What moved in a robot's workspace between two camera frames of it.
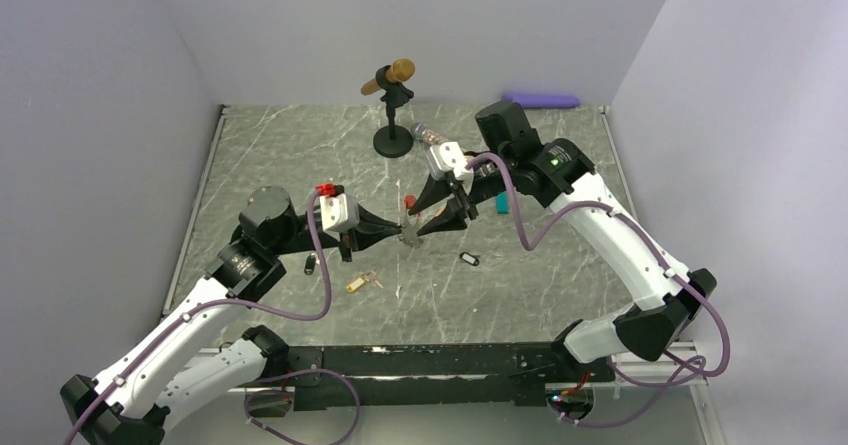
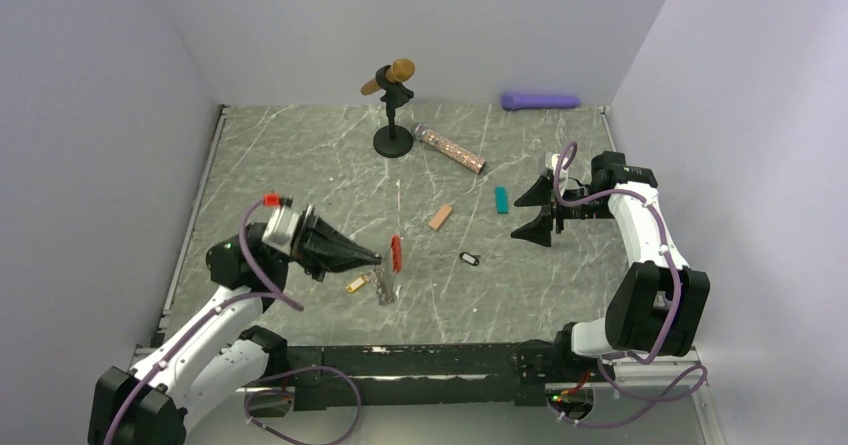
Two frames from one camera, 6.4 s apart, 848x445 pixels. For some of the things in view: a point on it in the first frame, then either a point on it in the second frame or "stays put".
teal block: x=502 y=203 stays put
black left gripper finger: x=372 y=229 → x=325 y=250
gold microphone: x=401 y=70 stays put
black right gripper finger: x=453 y=217 → x=538 y=231
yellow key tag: x=355 y=284 stays put
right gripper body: x=488 y=180 → x=584 y=211
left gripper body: x=343 y=237 → x=299 y=236
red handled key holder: x=410 y=234 → x=397 y=253
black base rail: x=391 y=377 stays put
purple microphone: x=539 y=100 stays put
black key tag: x=469 y=258 stays put
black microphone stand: x=392 y=142 stays put
